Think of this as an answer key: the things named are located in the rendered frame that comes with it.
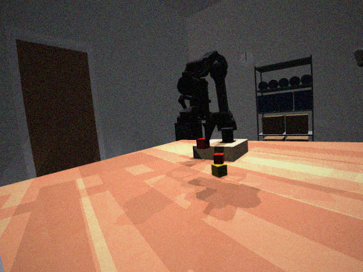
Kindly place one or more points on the red cube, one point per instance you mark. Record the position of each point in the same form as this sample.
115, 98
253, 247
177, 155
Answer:
201, 143
219, 158

